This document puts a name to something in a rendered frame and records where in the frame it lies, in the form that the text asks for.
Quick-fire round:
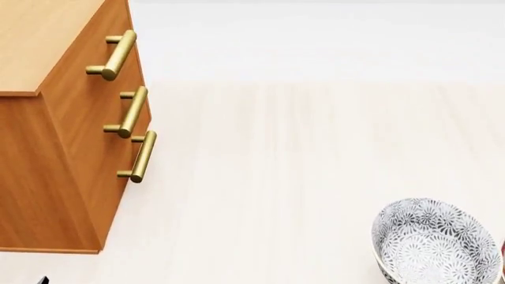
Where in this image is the wooden drawer cabinet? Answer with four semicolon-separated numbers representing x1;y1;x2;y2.
0;0;153;256

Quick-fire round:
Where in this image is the black white floral bowl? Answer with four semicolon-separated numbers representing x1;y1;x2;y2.
370;197;503;284

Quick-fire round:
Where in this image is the small brass drawer handle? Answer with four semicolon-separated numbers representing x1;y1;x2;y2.
116;130;158;184

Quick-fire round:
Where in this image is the medium brass drawer handle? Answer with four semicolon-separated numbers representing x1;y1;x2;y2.
103;85;149;140

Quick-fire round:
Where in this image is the large brass drawer handle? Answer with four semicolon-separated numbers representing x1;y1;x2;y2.
85;28;138;82

